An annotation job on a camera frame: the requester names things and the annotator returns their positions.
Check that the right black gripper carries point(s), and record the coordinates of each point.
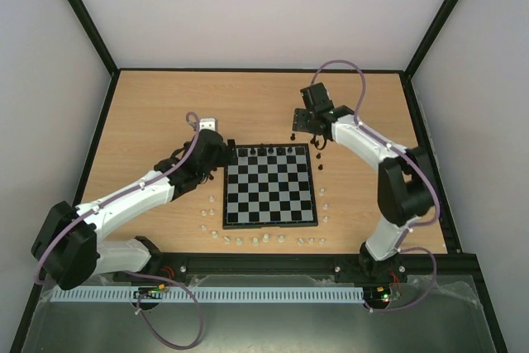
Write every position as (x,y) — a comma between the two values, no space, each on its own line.
(302,120)

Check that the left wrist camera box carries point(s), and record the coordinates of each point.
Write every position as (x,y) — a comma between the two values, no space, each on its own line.
(208,124)

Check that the white slotted cable duct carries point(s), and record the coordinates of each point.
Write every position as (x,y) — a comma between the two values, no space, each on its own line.
(128,294)

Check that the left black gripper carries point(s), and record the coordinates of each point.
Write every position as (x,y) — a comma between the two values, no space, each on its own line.
(232,159)

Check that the clear plastic sheet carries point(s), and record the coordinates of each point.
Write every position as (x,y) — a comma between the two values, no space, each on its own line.
(447,317)

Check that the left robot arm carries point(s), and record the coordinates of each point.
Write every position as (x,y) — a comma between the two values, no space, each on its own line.
(73,243)

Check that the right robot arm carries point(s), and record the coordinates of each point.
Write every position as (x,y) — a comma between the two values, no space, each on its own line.
(406,190)

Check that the black aluminium rail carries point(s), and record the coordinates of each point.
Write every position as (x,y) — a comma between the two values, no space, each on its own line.
(353,268)

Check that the black and white chessboard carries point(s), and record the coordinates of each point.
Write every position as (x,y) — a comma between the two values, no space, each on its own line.
(269,190)

